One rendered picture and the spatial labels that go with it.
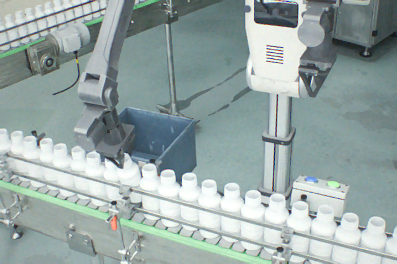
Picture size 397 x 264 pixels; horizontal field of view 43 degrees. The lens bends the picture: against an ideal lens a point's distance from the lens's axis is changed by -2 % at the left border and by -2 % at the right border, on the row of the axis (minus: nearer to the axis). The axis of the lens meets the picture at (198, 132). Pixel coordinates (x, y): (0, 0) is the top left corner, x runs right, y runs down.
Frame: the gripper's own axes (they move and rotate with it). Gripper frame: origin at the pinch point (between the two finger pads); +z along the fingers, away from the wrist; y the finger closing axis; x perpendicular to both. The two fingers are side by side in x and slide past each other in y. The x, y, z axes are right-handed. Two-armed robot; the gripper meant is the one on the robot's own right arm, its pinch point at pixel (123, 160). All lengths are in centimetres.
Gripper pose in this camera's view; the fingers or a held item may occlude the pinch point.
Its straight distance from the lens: 136.4
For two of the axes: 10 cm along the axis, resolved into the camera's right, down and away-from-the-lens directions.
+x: 9.1, 1.9, -3.8
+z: 1.6, 6.9, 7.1
